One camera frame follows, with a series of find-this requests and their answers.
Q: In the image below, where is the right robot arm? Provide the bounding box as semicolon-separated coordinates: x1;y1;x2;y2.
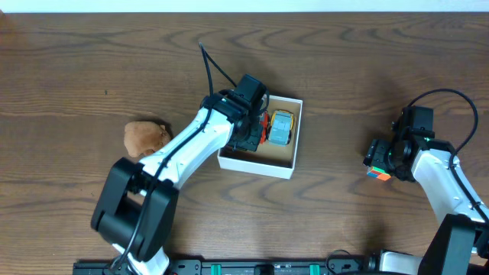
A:
364;136;488;275

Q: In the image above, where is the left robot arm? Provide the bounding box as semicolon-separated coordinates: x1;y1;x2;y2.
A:
91;94;264;274

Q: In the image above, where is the red toy fire truck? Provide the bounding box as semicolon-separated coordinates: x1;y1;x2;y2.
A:
260;111;270;144

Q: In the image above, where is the brown plush toy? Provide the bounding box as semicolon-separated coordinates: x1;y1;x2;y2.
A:
124;121;171;157

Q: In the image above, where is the black mounting rail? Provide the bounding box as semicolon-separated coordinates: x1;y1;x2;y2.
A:
72;250;489;275

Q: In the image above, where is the yellow grey toy car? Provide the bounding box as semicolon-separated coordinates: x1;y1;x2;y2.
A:
267;110;295;147

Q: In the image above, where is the white cardboard box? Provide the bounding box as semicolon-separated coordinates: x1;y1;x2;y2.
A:
217;95;303;180

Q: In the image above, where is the left black cable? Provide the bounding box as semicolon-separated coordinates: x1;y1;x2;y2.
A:
110;41;238;274

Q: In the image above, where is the colourful puzzle cube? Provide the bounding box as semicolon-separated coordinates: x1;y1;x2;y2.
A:
367;167;391;181

